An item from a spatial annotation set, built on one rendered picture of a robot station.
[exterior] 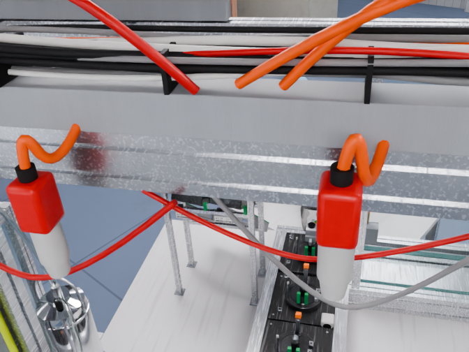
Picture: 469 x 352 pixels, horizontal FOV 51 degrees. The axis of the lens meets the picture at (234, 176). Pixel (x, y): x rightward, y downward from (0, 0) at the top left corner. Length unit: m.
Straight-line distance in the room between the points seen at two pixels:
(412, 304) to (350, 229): 1.55
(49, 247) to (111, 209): 3.52
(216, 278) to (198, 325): 0.26
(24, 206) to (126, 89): 0.20
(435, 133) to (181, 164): 0.31
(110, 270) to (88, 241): 0.41
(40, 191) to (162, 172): 0.16
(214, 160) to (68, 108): 0.20
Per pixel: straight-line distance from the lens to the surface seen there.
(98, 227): 4.07
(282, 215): 2.52
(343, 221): 0.53
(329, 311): 1.92
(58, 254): 0.73
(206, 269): 2.24
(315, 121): 0.58
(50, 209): 0.69
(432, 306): 2.08
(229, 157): 0.64
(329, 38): 0.50
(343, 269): 0.58
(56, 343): 1.48
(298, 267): 2.07
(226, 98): 0.59
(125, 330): 2.07
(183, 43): 0.62
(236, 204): 1.82
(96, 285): 3.57
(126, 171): 0.70
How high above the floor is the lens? 2.39
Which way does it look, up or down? 33 degrees down
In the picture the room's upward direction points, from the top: 4 degrees counter-clockwise
